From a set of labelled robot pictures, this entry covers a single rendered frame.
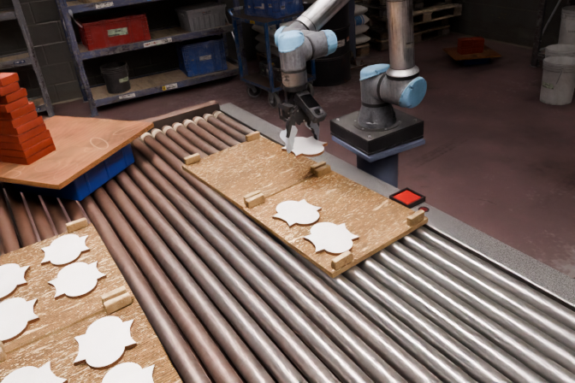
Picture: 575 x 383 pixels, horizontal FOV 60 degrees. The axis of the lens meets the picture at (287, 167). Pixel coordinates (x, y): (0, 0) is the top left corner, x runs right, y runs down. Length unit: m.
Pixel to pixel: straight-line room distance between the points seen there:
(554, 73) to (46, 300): 4.38
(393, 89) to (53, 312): 1.27
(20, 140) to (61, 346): 0.83
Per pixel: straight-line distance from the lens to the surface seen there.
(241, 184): 1.63
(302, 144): 1.56
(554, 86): 4.97
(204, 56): 5.89
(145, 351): 1.12
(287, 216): 1.41
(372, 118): 1.96
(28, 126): 1.85
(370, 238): 1.32
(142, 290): 1.30
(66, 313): 1.29
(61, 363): 1.18
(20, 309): 1.35
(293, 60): 1.45
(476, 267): 1.30
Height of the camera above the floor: 1.71
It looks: 27 degrees down
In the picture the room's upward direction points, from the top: 6 degrees counter-clockwise
